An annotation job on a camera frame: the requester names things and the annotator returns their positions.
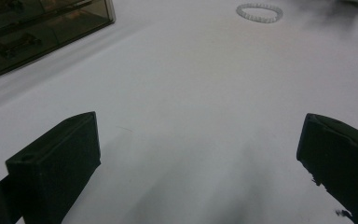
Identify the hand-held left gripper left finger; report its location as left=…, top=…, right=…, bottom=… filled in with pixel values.
left=5, top=111, right=103, bottom=224

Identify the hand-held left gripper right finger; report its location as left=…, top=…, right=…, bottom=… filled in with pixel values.
left=296, top=112, right=358, bottom=224

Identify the smoky transparent drawer box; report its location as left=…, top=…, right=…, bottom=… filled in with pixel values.
left=0, top=0, right=117, bottom=85

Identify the clear bead bracelet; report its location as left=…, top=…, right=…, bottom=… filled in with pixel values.
left=236, top=3, right=284, bottom=24

